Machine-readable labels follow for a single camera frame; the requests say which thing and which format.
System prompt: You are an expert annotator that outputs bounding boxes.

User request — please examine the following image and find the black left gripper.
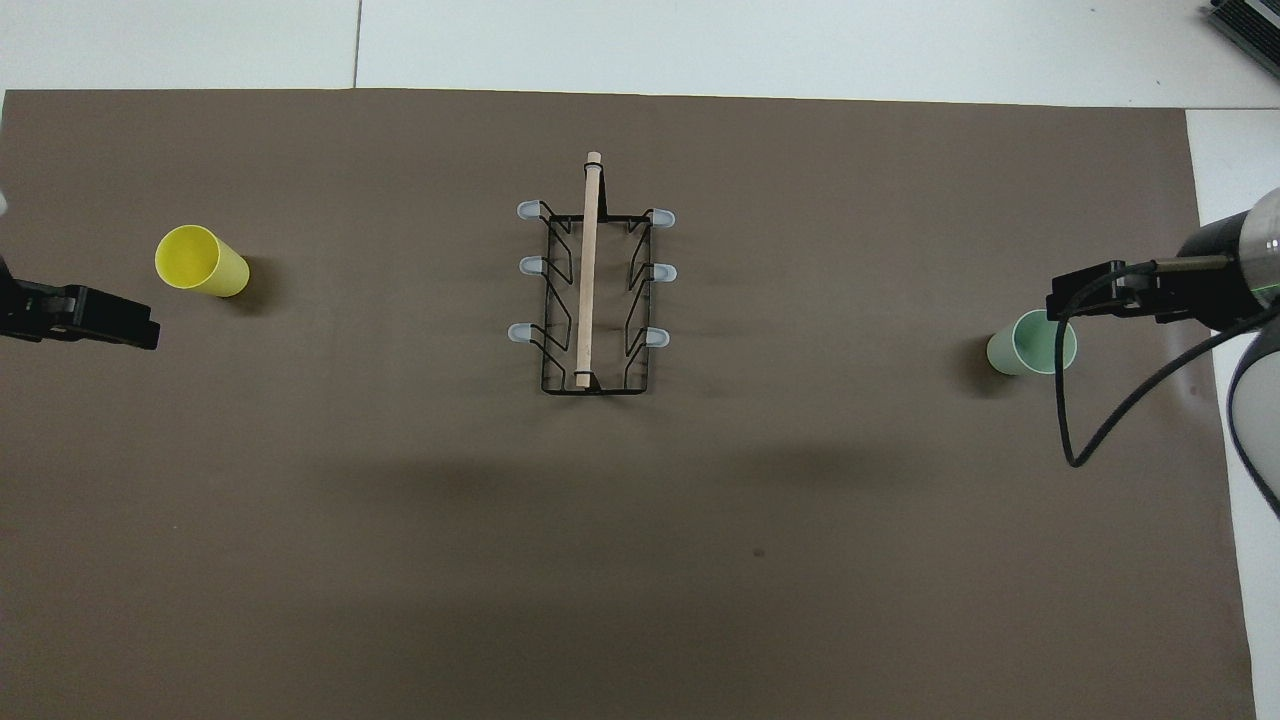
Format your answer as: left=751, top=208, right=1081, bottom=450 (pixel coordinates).
left=0, top=256, right=161, bottom=351

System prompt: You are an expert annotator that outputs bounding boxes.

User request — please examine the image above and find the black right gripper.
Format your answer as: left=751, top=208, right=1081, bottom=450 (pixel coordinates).
left=1047, top=212, right=1257, bottom=331

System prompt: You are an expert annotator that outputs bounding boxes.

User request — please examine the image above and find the mint green plastic cup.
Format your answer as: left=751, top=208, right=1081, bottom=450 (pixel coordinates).
left=986, top=309, right=1079, bottom=377

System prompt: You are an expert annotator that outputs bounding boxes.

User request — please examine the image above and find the yellow plastic cup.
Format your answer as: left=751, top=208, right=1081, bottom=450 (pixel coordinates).
left=154, top=224, right=251, bottom=298

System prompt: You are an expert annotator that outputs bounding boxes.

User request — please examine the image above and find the brown table mat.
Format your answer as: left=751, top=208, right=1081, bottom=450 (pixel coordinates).
left=0, top=88, right=1256, bottom=720

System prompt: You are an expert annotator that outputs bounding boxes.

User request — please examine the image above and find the grey ribbed device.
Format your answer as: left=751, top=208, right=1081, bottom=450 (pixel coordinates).
left=1205, top=0, right=1280, bottom=51

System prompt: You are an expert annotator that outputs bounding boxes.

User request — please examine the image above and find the black wire cup rack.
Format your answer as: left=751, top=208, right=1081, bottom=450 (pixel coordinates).
left=508, top=151, right=677, bottom=397

